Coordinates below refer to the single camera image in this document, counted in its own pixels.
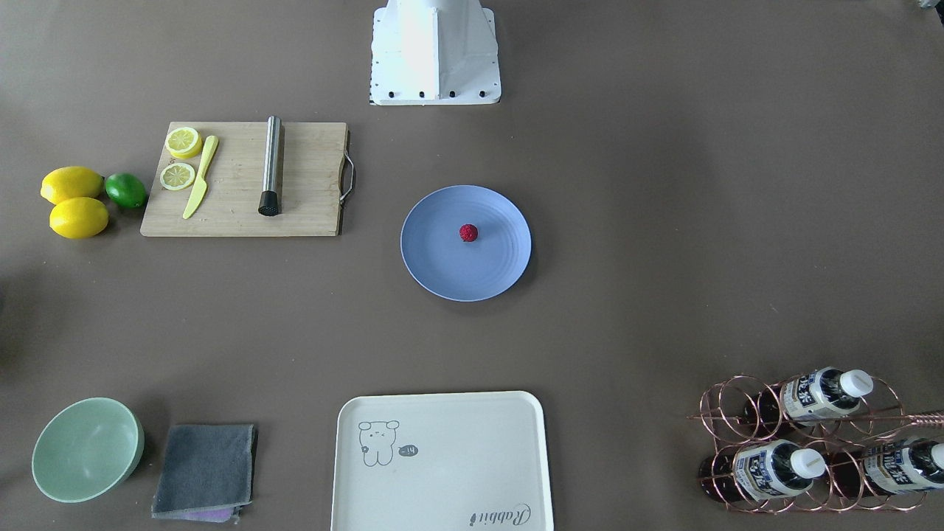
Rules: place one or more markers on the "rear white-label drink bottle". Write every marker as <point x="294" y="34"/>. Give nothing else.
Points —
<point x="913" y="464"/>

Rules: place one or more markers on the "thick lemon half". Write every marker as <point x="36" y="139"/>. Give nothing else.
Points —
<point x="184" y="143"/>

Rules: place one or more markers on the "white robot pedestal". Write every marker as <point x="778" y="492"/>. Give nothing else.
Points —
<point x="434" y="53"/>

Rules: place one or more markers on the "copper wire bottle rack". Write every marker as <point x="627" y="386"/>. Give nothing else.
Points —
<point x="729" y="411"/>

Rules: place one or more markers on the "middle white-label drink bottle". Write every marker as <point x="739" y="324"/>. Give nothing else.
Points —
<point x="823" y="394"/>

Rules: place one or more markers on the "green lime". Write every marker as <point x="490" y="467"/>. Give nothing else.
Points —
<point x="126" y="190"/>

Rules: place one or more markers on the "lemon slice near knife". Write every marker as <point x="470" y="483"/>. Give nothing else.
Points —
<point x="177" y="176"/>

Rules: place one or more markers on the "mint green bowl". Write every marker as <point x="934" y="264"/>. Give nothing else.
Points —
<point x="86" y="450"/>

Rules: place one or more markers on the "steel rod black tip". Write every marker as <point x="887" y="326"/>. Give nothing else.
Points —
<point x="270" y="200"/>

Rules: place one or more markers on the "yellow plastic knife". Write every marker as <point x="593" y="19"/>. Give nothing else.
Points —
<point x="200" y="186"/>

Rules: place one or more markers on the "whole yellow lemon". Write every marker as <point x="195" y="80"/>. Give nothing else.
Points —
<point x="79" y="218"/>
<point x="71" y="182"/>

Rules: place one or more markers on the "white-label drink bottle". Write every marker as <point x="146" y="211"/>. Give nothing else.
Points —
<point x="913" y="464"/>
<point x="823" y="394"/>
<point x="776" y="469"/>

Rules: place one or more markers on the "red strawberry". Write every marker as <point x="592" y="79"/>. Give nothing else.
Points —
<point x="468" y="233"/>

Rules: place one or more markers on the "front white-label drink bottle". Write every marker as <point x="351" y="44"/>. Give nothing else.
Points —
<point x="776" y="469"/>

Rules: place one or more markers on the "blue round plate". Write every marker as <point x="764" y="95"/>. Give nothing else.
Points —
<point x="440" y="262"/>

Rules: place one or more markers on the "grey folded cloth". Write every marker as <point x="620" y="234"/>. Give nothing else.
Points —
<point x="207" y="473"/>

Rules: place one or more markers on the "cream rabbit tray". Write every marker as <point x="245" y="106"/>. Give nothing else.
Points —
<point x="446" y="461"/>

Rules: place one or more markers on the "bamboo cutting board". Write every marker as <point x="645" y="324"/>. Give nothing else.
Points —
<point x="312" y="186"/>

